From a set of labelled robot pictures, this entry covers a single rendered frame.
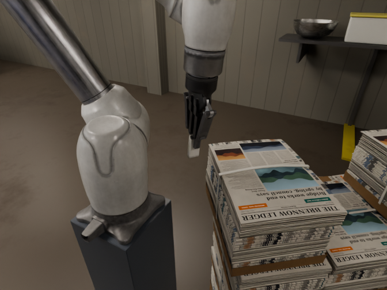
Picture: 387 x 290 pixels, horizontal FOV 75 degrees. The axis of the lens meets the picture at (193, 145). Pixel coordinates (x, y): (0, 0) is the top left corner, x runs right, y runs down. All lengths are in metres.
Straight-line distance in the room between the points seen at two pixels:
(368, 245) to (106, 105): 0.92
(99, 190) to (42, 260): 1.51
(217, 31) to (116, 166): 0.35
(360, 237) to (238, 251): 0.47
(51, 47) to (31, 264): 1.62
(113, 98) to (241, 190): 0.44
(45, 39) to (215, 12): 0.42
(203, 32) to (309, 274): 0.74
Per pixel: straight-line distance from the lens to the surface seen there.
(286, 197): 0.73
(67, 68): 0.75
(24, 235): 2.33
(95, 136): 0.58
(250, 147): 0.91
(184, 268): 1.82
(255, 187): 0.74
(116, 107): 0.74
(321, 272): 0.94
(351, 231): 1.06
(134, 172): 0.61
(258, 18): 3.79
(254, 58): 3.86
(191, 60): 0.56
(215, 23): 0.53
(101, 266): 0.85
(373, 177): 1.17
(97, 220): 0.71
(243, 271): 0.81
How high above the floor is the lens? 1.53
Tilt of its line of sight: 31 degrees down
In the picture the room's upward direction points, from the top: straight up
